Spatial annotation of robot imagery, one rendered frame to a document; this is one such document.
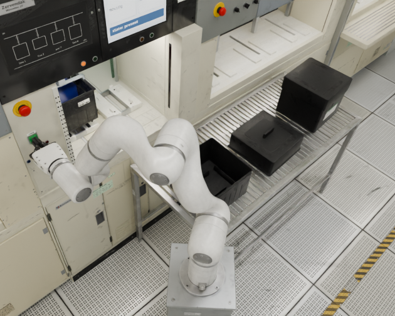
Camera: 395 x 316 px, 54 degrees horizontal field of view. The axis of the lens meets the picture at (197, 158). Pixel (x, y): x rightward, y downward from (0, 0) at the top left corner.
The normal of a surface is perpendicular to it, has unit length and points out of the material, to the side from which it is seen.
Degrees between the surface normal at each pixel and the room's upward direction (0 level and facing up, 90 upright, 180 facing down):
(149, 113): 0
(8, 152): 90
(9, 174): 90
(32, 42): 90
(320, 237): 0
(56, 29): 90
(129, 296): 0
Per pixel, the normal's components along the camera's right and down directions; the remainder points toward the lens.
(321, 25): -0.73, 0.48
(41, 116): 0.69, 0.58
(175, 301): 0.07, -0.66
